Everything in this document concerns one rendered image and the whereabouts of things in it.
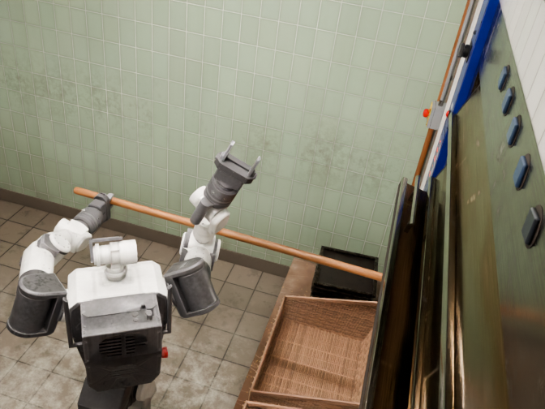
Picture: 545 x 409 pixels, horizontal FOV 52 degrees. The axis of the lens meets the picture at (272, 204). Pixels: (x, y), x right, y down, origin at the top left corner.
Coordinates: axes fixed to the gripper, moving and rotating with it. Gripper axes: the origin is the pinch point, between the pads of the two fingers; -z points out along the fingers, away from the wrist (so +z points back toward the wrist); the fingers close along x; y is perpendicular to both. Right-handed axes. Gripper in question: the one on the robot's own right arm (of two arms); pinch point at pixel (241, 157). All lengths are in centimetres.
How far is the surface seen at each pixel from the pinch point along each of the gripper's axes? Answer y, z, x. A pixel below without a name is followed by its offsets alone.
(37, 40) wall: 148, 125, 131
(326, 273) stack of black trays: 60, 84, -65
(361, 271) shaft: 21, 35, -59
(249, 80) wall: 146, 71, 12
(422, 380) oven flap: -41, -4, -60
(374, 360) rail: -37, 3, -51
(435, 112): 111, 12, -68
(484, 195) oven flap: -10, -35, -52
